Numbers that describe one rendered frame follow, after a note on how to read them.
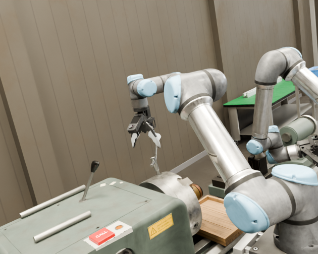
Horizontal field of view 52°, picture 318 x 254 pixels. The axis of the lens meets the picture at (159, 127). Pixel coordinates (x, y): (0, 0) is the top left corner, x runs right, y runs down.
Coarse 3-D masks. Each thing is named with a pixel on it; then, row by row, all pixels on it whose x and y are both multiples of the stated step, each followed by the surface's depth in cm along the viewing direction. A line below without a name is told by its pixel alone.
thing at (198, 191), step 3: (192, 186) 157; (195, 186) 158; (198, 186) 158; (195, 189) 155; (198, 189) 157; (201, 189) 158; (195, 192) 155; (198, 192) 156; (201, 192) 157; (198, 195) 155; (201, 195) 158; (198, 198) 156
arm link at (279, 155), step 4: (280, 148) 164; (284, 148) 165; (268, 152) 168; (272, 152) 166; (276, 152) 165; (280, 152) 164; (284, 152) 163; (268, 156) 167; (272, 156) 166; (276, 156) 165; (280, 156) 164; (284, 156) 163; (288, 156) 163; (268, 160) 167; (272, 160) 166; (276, 160) 166; (280, 160) 165; (284, 160) 164; (288, 160) 164
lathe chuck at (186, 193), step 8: (160, 176) 145; (168, 176) 144; (176, 176) 144; (168, 184) 139; (176, 184) 139; (176, 192) 136; (184, 192) 138; (192, 192) 140; (184, 200) 136; (192, 200) 138; (192, 208) 137; (200, 208) 140; (192, 216) 136; (200, 216) 140; (192, 224) 137; (200, 224) 142; (192, 232) 140
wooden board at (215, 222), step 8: (200, 200) 188; (208, 200) 191; (216, 200) 187; (208, 208) 182; (216, 208) 180; (224, 208) 178; (208, 216) 173; (216, 216) 172; (224, 216) 170; (208, 224) 166; (216, 224) 165; (224, 224) 163; (232, 224) 162; (200, 232) 160; (208, 232) 155; (216, 232) 158; (224, 232) 156; (232, 232) 152; (240, 232) 155; (216, 240) 153; (224, 240) 148; (232, 240) 152
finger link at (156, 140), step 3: (150, 132) 153; (150, 135) 154; (153, 135) 153; (156, 135) 156; (159, 135) 157; (153, 138) 153; (156, 138) 153; (159, 138) 156; (153, 141) 154; (156, 141) 153; (159, 141) 154; (156, 144) 154; (159, 144) 154; (159, 147) 154
